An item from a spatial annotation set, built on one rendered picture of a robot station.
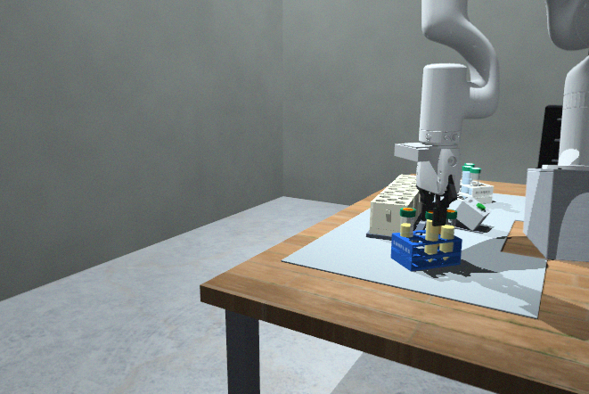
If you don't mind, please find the blue tube rack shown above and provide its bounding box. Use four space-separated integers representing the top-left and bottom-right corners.
391 230 461 271

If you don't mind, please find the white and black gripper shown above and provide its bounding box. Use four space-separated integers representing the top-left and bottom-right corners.
416 144 461 226

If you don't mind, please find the green-capped tube with orange label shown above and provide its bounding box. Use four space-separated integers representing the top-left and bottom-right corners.
424 210 440 262

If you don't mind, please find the cream bucket adapter with holes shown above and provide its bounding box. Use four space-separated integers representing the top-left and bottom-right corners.
369 194 413 236

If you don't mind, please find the grey table surface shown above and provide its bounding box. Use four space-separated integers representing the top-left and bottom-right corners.
281 193 547 319

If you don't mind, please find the white bucket adapter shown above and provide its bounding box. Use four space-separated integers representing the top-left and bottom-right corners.
396 175 416 182
380 187 420 223
389 180 421 216

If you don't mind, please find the green-capped tube with orange cap dot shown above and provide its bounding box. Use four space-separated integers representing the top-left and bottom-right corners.
439 209 457 252
400 208 416 238

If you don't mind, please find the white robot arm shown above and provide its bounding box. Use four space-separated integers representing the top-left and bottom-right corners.
394 0 589 170

